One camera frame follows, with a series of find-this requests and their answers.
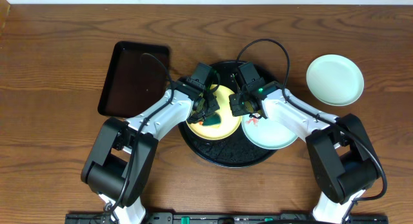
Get green yellow scrub sponge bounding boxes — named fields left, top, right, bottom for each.
left=202, top=112, right=221, bottom=127

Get yellow plate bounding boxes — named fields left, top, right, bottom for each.
left=187, top=85, right=241, bottom=140

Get light green plate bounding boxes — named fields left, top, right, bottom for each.
left=306, top=54, right=365, bottom=106
left=241, top=115, right=297, bottom=150

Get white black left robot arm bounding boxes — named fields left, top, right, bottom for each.
left=81, top=77, right=218, bottom=223

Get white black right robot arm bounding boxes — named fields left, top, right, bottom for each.
left=229, top=79, right=386, bottom=223

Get round black tray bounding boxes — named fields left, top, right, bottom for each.
left=178, top=60, right=278, bottom=168

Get black rectangular tray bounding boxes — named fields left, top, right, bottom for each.
left=97, top=41, right=170, bottom=118

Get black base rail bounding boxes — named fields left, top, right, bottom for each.
left=64, top=212, right=390, bottom=224

